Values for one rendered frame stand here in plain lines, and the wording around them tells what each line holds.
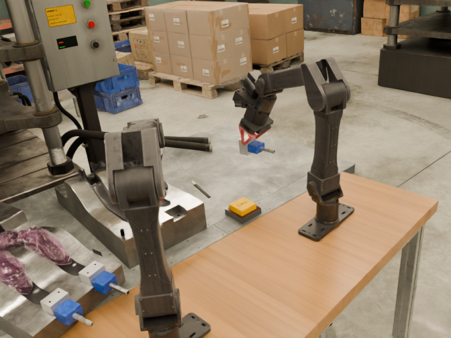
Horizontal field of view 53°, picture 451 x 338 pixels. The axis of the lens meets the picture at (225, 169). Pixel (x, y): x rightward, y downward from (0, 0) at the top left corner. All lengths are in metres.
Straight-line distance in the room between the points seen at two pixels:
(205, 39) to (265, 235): 3.93
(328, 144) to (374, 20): 6.73
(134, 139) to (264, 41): 4.98
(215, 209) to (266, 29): 4.43
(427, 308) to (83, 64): 1.84
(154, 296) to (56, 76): 1.22
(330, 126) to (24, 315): 0.85
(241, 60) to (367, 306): 3.65
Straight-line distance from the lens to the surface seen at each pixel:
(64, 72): 1.94
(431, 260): 2.59
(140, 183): 0.78
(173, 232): 1.27
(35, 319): 1.11
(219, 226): 1.34
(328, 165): 1.24
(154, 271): 0.88
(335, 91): 1.16
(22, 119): 1.81
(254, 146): 1.49
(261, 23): 5.73
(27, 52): 1.73
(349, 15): 8.02
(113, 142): 0.81
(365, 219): 1.37
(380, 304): 2.28
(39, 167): 2.00
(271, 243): 1.26
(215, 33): 5.00
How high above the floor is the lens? 1.55
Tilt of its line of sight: 27 degrees down
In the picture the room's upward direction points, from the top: 5 degrees counter-clockwise
